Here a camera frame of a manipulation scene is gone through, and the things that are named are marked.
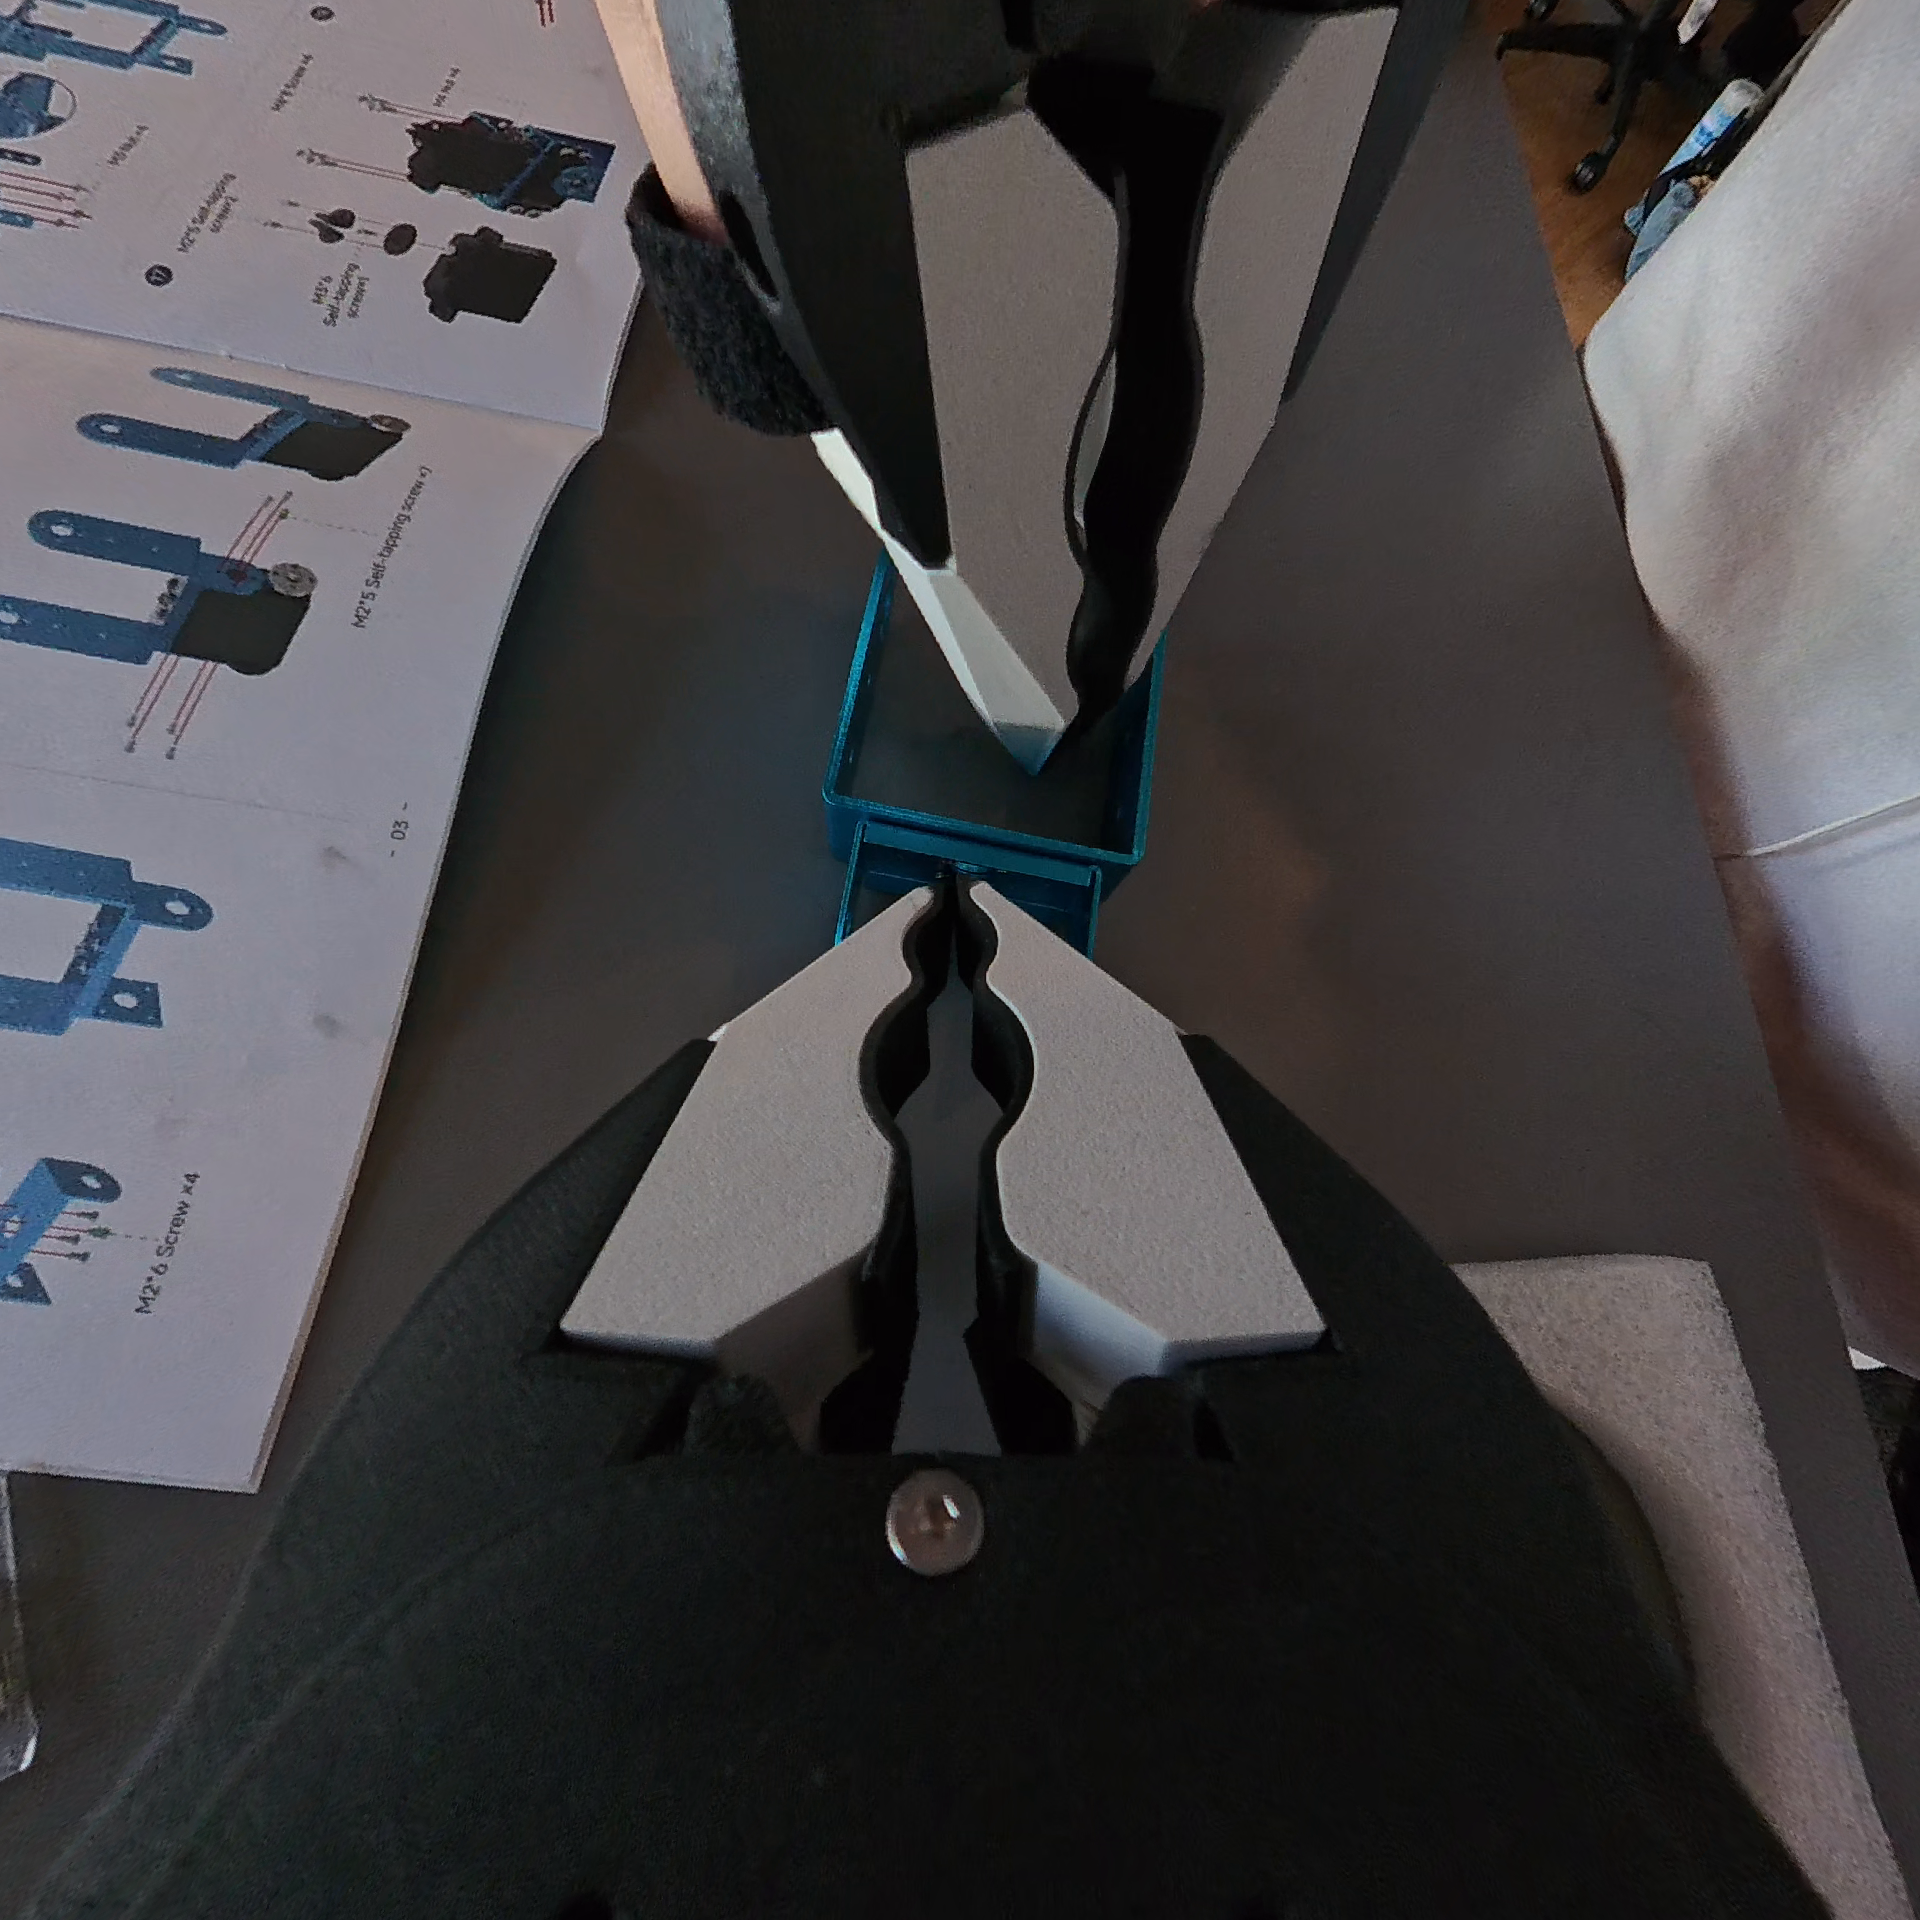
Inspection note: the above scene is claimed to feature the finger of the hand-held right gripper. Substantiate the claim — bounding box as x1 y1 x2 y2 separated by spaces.
809 105 1124 778
1031 0 1420 710

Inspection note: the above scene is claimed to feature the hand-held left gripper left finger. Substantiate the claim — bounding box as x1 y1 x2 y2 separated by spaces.
561 882 962 1454

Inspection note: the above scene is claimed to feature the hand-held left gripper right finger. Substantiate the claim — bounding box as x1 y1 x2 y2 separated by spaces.
959 877 1332 1454

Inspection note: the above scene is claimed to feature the small blue metal bracket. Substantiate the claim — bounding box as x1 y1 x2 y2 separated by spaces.
839 822 1105 963

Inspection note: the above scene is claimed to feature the blue U-shaped metal bracket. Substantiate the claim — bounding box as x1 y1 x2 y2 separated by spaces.
821 546 1168 875

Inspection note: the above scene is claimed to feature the black office chair base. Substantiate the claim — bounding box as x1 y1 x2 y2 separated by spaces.
1500 0 1674 194

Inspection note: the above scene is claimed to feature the blue patterned bag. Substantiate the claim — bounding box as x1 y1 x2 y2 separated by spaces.
1624 75 1779 278

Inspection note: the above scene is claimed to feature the white foam pad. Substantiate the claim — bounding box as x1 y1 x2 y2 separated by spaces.
1452 1257 1884 1920

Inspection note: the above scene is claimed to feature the white fabric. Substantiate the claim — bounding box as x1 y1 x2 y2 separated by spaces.
1581 0 1920 1361

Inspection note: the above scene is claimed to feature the open assembly instruction booklet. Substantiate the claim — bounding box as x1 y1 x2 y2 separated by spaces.
0 0 647 1495

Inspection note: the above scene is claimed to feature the clear plastic bag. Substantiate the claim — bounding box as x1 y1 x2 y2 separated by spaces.
0 1468 41 1783

